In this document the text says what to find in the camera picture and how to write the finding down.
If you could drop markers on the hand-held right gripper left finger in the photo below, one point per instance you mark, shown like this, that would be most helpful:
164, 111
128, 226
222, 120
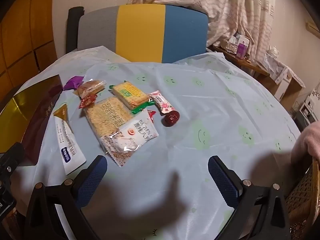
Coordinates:
91, 177

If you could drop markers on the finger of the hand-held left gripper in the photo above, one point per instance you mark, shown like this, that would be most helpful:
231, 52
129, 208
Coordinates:
12, 155

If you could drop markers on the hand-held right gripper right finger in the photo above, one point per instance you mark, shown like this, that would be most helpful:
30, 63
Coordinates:
222, 177

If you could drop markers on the dark red gold gift box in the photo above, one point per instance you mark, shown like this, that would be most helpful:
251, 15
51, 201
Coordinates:
37, 115

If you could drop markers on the brown pastry clear packet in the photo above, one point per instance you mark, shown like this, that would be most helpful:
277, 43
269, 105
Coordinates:
90, 86

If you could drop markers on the white sachet gold tip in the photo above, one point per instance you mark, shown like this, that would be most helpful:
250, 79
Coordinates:
70, 145

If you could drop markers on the white grain print snack packet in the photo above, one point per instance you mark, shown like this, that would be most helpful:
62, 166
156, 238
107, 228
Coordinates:
132, 137

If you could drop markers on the large rice cracker packet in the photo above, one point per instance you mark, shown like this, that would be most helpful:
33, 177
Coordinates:
105, 115

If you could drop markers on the small red snack packet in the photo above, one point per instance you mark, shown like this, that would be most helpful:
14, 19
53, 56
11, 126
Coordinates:
87, 101

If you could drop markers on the dark red round candy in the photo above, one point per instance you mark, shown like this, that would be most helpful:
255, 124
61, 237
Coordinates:
170, 118

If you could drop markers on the light blue smiley tablecloth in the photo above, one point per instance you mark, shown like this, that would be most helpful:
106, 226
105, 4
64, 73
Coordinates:
200, 100

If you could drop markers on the yellow cracker packet green ends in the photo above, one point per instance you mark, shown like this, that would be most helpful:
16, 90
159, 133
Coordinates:
130, 95

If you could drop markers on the pink fuzzy cloth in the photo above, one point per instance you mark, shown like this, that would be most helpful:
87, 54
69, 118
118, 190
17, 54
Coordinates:
307, 140

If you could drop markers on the purple wrapped candy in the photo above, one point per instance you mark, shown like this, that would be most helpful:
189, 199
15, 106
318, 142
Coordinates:
73, 82

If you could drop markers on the pink floral snack stick packet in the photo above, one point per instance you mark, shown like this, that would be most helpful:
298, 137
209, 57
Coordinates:
162, 103

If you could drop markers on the white cabinet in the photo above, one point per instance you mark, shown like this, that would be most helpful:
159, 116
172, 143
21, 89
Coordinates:
306, 110

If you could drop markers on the wooden side table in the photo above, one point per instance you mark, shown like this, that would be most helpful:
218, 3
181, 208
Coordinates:
250, 63

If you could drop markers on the white patterned plastic sheet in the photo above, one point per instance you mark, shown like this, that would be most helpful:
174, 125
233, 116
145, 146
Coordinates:
277, 67

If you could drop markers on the orange wooden panelled wardrobe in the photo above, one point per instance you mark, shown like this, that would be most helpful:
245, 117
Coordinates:
25, 30

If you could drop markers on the small purple box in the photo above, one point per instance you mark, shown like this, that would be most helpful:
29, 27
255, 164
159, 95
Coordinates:
241, 51

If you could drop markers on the silver tissue box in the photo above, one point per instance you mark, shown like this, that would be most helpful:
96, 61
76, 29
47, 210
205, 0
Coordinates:
228, 46

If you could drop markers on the small white box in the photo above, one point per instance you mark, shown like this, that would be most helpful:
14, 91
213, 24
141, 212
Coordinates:
245, 39

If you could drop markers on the grey yellow blue chair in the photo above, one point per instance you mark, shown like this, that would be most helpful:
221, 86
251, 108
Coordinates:
140, 30

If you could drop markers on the pink starfish patterned bedding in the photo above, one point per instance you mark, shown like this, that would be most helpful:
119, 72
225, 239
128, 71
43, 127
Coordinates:
200, 0

